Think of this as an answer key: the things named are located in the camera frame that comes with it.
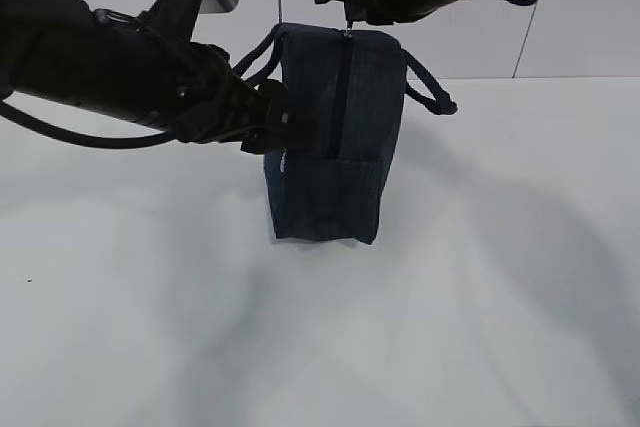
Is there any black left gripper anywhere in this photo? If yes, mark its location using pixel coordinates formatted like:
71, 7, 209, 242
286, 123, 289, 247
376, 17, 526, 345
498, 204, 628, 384
172, 45, 317, 155

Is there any navy blue lunch bag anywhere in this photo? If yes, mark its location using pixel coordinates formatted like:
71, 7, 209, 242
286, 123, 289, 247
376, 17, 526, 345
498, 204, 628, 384
235, 23, 458, 244

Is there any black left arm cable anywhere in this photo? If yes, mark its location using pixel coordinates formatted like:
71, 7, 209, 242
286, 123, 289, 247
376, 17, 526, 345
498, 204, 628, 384
0, 99, 176, 150

